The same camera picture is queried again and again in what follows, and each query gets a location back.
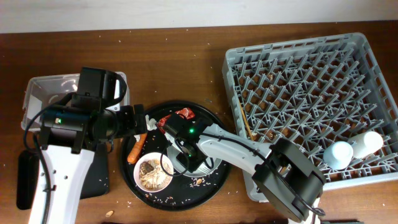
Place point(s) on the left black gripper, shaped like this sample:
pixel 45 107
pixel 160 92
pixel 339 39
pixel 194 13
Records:
pixel 127 112

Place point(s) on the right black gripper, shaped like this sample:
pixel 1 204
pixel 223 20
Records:
pixel 189 163

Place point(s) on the white tissue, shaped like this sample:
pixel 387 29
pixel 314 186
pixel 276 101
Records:
pixel 151 123

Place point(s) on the grey plate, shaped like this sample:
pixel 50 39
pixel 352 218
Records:
pixel 173 151

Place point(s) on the orange carrot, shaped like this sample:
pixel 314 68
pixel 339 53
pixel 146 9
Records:
pixel 133 156

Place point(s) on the pink bowl with food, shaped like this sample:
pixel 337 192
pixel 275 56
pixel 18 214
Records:
pixel 152 172

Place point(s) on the red snack wrapper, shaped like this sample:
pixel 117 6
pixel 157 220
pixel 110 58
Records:
pixel 186 113

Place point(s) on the wooden chopstick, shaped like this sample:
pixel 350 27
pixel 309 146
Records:
pixel 248 129

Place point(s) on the blue cup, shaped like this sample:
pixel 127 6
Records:
pixel 338 155

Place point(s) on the white cup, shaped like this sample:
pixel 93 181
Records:
pixel 365 144

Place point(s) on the white plastic fork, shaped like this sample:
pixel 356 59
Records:
pixel 203 170

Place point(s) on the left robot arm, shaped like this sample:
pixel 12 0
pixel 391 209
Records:
pixel 70 131

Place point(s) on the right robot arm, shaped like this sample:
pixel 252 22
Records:
pixel 286 177

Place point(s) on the grey dishwasher rack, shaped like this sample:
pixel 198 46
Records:
pixel 315 92

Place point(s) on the black round tray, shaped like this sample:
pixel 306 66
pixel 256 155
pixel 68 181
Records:
pixel 183 192

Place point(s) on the black rectangular tray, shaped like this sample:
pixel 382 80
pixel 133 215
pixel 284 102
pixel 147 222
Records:
pixel 96 181

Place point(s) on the clear plastic bin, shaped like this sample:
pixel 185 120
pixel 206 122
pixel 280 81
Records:
pixel 43 91

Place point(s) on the peanut on table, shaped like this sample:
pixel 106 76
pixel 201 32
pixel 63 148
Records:
pixel 110 213

